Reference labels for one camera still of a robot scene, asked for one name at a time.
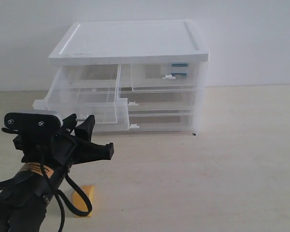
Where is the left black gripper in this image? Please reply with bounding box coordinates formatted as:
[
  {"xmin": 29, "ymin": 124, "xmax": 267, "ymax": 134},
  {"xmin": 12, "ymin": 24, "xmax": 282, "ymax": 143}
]
[{"xmin": 13, "ymin": 114, "xmax": 114, "ymax": 165}]

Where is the blue bottle white cap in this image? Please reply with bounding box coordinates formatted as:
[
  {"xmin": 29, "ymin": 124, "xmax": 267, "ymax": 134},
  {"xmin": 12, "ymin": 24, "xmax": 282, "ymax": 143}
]
[{"xmin": 170, "ymin": 63, "xmax": 189, "ymax": 78}]

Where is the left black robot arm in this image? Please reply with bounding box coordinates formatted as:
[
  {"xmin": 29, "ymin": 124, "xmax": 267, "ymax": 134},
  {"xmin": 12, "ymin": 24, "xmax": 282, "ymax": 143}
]
[{"xmin": 0, "ymin": 110, "xmax": 114, "ymax": 232}]

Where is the middle clear wide drawer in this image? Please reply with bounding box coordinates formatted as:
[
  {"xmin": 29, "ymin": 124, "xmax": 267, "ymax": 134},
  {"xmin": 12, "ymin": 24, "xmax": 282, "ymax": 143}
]
[{"xmin": 120, "ymin": 91, "xmax": 197, "ymax": 111}]

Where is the clear wide drawer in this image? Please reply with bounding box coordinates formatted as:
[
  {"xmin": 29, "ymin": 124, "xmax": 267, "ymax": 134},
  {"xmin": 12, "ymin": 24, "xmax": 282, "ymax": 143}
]
[
  {"xmin": 129, "ymin": 113, "xmax": 198, "ymax": 132},
  {"xmin": 120, "ymin": 91, "xmax": 197, "ymax": 111}
]

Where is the white plastic drawer cabinet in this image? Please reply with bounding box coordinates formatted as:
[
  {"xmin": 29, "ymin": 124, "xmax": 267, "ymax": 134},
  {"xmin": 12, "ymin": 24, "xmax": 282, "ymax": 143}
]
[{"xmin": 48, "ymin": 20, "xmax": 211, "ymax": 136}]

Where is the bottom clear wide drawer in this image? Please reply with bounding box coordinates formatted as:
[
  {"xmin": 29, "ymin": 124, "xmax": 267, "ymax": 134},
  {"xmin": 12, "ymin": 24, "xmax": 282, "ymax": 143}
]
[{"xmin": 129, "ymin": 113, "xmax": 198, "ymax": 132}]

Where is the yellow cheese wedge sponge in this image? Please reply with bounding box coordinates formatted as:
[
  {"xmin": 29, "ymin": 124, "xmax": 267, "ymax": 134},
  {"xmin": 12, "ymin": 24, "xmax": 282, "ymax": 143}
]
[{"xmin": 72, "ymin": 185, "xmax": 96, "ymax": 218}]

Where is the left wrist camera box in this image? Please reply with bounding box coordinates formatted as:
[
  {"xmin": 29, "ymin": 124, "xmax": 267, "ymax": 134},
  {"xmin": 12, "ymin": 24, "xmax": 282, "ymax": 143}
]
[{"xmin": 4, "ymin": 109, "xmax": 63, "ymax": 134}]

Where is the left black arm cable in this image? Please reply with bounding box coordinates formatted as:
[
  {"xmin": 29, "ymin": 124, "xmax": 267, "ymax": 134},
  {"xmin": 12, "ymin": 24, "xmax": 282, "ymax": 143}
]
[{"xmin": 0, "ymin": 128, "xmax": 93, "ymax": 232}]

